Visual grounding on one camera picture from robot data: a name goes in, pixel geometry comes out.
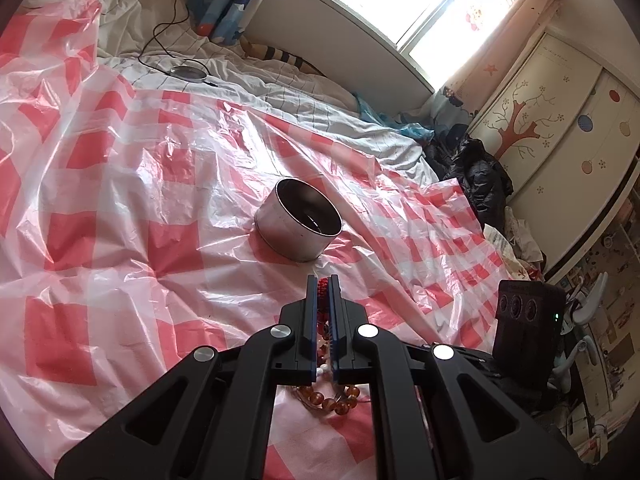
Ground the round black charger pad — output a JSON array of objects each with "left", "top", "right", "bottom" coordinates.
[{"left": 169, "top": 65, "right": 207, "bottom": 82}]

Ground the pink curtain right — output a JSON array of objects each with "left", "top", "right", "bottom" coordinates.
[{"left": 426, "top": 0, "right": 560, "bottom": 132}]

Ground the black charging cable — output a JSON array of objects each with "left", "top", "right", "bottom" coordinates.
[{"left": 136, "top": 0, "right": 206, "bottom": 74}]

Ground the red bead bracelet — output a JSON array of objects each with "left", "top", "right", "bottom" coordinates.
[{"left": 316, "top": 275, "right": 332, "bottom": 361}]

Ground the amber bead bracelet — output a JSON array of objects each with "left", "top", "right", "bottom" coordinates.
[{"left": 294, "top": 382, "right": 362, "bottom": 417}]

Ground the round metal tin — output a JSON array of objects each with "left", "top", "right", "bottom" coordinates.
[{"left": 254, "top": 178, "right": 343, "bottom": 262}]

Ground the blue plastic bag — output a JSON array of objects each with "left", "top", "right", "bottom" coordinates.
[{"left": 354, "top": 93, "right": 434, "bottom": 144}]

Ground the striped pillow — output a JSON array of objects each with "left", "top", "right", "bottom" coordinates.
[{"left": 240, "top": 37, "right": 323, "bottom": 76}]

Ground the black down jacket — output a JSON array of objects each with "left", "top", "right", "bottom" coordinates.
[{"left": 423, "top": 133, "right": 514, "bottom": 233}]

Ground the clothes pile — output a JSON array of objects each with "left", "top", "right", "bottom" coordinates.
[{"left": 484, "top": 206, "right": 546, "bottom": 282}]

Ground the white wardrobe with tree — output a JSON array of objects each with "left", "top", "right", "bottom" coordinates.
[{"left": 470, "top": 34, "right": 639, "bottom": 280}]

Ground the white grid duvet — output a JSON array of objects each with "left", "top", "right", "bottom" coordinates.
[{"left": 21, "top": 0, "right": 438, "bottom": 185}]

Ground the red white checkered plastic sheet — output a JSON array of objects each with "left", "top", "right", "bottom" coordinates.
[{"left": 1, "top": 0, "right": 506, "bottom": 471}]

